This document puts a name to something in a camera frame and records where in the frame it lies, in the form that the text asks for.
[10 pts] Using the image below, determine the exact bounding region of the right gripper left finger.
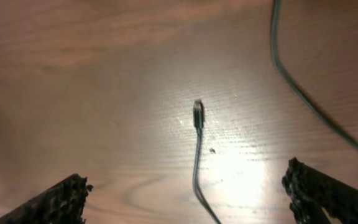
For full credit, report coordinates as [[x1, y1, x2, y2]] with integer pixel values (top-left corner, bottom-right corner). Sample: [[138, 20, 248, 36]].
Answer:
[[0, 174, 93, 224]]

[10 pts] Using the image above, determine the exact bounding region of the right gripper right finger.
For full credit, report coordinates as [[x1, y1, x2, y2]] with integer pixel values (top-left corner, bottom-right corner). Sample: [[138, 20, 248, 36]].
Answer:
[[282, 157, 358, 224]]

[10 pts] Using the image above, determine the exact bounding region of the black USB charging cable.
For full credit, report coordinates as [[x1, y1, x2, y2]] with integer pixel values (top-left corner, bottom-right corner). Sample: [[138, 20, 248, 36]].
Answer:
[[191, 0, 358, 224]]

